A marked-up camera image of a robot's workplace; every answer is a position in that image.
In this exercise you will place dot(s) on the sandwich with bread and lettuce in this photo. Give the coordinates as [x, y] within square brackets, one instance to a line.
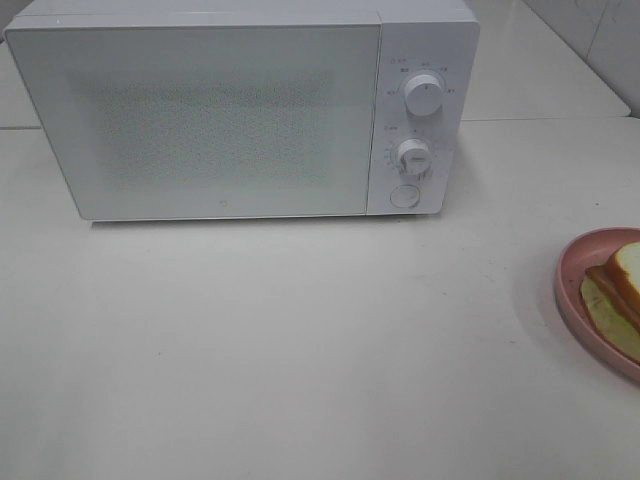
[610, 295]

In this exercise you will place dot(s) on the lower white timer knob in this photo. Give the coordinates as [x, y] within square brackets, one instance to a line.
[413, 157]

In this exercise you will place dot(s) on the round white door button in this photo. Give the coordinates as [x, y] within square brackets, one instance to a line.
[405, 196]

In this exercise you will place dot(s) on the upper white power knob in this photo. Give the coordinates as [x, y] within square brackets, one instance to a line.
[423, 94]

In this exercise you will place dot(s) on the pink round plate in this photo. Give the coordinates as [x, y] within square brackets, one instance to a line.
[587, 250]

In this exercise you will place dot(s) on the white microwave oven body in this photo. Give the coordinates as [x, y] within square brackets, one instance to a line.
[415, 36]

